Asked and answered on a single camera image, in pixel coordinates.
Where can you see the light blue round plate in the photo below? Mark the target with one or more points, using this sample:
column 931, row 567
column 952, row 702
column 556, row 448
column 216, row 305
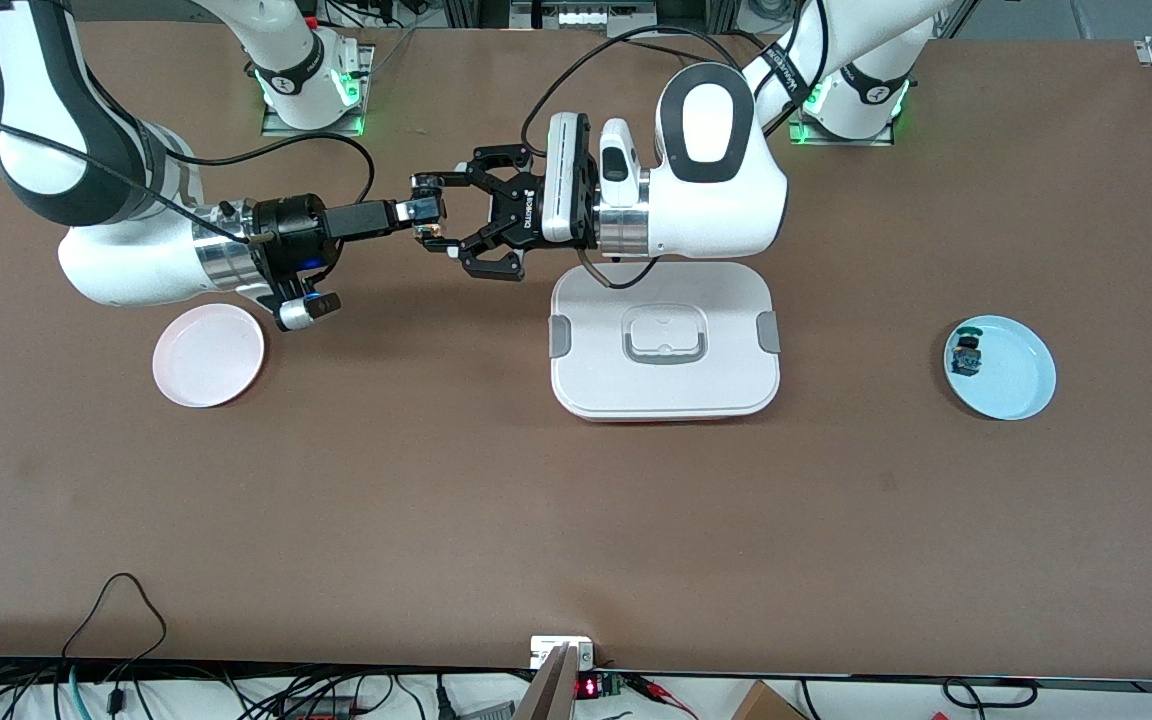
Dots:
column 1016, row 380

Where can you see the orange and black switch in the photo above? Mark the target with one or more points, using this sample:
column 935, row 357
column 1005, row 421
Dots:
column 429, row 235

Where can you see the blue switch with green cap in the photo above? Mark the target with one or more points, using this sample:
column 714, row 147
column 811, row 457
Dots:
column 966, row 356

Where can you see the red digit display board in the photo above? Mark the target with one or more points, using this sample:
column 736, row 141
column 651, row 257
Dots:
column 588, row 688

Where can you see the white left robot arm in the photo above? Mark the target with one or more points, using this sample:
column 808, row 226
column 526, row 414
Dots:
column 716, row 200

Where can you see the pink round plate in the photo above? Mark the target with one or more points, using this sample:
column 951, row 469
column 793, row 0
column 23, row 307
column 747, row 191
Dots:
column 208, row 360

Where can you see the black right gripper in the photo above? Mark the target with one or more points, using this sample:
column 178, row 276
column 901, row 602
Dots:
column 288, row 227

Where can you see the small white device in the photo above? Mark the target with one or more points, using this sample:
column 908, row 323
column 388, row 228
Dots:
column 546, row 648

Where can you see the grey lit equipment box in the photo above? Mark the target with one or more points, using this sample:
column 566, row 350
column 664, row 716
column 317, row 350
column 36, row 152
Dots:
column 586, row 15

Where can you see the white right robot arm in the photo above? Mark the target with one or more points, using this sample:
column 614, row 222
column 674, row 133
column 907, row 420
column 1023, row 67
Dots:
column 126, row 260

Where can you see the brown cardboard box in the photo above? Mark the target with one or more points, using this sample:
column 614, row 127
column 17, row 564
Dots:
column 766, row 705

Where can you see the white lunch box grey clips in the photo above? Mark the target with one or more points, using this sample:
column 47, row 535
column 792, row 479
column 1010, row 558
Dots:
column 666, row 380

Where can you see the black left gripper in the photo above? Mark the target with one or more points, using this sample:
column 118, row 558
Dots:
column 519, row 211

